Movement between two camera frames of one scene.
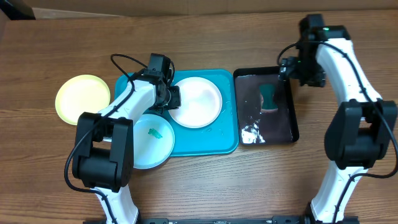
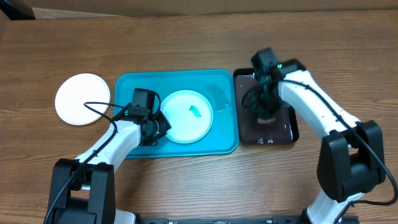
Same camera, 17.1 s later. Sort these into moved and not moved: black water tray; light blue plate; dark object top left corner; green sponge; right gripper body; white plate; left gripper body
Moved: light blue plate; right gripper body; green sponge; left gripper body; white plate
Not moved: black water tray; dark object top left corner
